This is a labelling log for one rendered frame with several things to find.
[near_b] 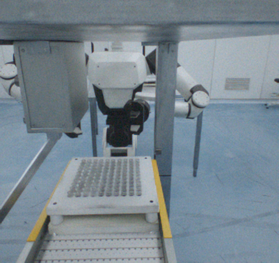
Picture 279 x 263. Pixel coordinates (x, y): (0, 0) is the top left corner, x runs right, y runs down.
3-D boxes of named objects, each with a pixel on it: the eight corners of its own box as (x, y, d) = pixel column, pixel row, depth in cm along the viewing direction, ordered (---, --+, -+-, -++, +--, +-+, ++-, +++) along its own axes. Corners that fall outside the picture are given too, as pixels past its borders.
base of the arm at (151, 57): (152, 84, 125) (146, 65, 127) (176, 75, 124) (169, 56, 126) (150, 73, 110) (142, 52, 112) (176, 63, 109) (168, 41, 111)
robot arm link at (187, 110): (161, 120, 110) (200, 123, 113) (166, 111, 101) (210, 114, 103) (160, 100, 114) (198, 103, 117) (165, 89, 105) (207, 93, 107)
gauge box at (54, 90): (55, 108, 75) (47, 41, 69) (89, 108, 75) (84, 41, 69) (25, 133, 54) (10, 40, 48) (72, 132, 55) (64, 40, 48)
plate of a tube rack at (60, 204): (159, 213, 52) (159, 205, 52) (46, 216, 52) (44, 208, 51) (150, 161, 75) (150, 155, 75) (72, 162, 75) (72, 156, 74)
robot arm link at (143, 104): (149, 102, 83) (151, 95, 95) (122, 101, 85) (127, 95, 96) (149, 135, 88) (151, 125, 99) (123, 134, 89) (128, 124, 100)
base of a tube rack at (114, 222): (158, 232, 54) (158, 223, 53) (48, 234, 53) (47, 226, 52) (150, 175, 77) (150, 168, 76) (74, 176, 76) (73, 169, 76)
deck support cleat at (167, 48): (159, 55, 71) (159, 41, 69) (176, 55, 71) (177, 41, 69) (161, 57, 67) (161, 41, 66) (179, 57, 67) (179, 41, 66)
